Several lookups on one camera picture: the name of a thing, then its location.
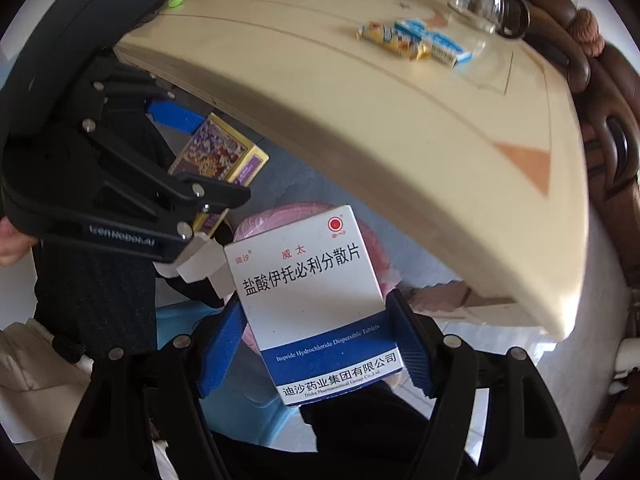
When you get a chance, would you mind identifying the pink lined trash bin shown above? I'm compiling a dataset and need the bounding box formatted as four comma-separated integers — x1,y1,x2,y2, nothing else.
232,201,402,391

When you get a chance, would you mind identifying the white blue medicine box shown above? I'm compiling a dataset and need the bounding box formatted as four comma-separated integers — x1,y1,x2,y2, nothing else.
176,204,406,406

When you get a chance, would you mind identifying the glass teapot black handle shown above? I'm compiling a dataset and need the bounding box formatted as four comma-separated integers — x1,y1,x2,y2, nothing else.
447,0,530,40

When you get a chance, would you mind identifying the person black trouser leg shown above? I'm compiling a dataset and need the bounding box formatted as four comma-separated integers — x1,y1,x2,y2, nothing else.
32,242,160,363

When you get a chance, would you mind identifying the yellow purple card box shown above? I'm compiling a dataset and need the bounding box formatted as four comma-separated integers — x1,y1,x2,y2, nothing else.
167,112,270,239

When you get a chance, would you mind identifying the person left hand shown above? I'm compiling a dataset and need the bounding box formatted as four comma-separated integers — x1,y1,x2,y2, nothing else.
0,217,38,266

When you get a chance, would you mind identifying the brown leather sofa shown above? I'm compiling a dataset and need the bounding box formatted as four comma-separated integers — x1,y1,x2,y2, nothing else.
524,0,639,287

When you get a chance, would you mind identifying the light blue plastic stool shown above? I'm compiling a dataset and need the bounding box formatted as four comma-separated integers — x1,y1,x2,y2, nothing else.
156,301,316,452

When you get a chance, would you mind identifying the yellow snack wrapper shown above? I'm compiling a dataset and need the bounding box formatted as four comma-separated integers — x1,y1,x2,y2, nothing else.
357,22,432,61

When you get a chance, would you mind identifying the blue bear medicine box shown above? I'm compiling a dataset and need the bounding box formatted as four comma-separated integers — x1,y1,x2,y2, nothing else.
394,18,473,68

